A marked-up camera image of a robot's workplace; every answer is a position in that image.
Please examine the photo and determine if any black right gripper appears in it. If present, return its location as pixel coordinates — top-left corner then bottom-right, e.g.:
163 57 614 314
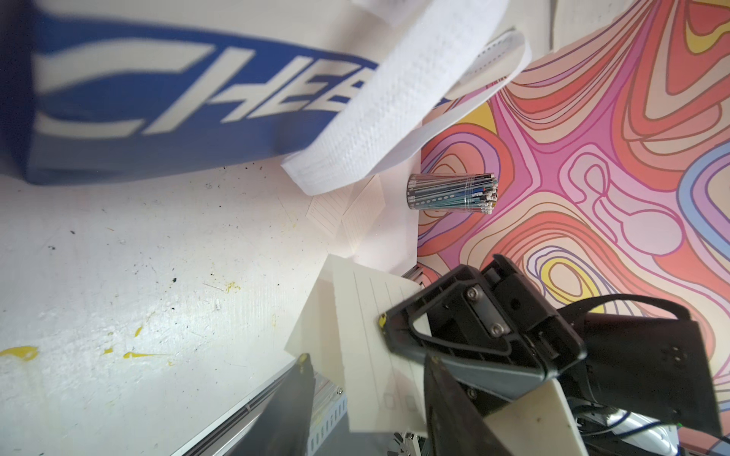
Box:
490 255 722 436

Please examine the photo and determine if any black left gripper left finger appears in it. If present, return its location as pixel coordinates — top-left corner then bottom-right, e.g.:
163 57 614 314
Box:
228 353 316 455

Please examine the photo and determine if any blue white bag with handles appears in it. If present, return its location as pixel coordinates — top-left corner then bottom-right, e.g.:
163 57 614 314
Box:
1 1 552 196

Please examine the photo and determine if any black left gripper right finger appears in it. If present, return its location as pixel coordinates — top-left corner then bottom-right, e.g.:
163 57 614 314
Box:
424 355 511 456

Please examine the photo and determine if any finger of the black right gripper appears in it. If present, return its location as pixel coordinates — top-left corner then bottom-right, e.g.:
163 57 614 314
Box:
378 264 587 399

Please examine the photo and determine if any white receipt on table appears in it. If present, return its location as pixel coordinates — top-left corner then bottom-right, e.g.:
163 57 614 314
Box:
351 160 419 276
306 176 386 253

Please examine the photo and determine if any metallic cup of pencils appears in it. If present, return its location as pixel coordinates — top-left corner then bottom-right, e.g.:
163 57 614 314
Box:
406 173 499 215

